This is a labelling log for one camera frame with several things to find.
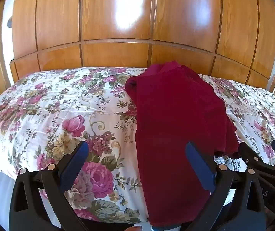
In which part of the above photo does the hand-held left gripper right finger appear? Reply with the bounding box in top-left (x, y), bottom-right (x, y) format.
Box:
top-left (185, 141), bottom-right (267, 231)

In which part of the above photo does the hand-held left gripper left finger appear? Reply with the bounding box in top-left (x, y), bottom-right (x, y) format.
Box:
top-left (9, 140), bottom-right (90, 231)

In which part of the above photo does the dark red garment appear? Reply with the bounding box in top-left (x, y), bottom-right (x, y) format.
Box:
top-left (125, 61), bottom-right (240, 228)

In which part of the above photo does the floral bedspread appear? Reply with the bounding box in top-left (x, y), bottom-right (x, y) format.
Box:
top-left (0, 66), bottom-right (275, 225)

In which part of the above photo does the wooden wardrobe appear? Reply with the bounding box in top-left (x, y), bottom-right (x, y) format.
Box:
top-left (9, 0), bottom-right (275, 92)

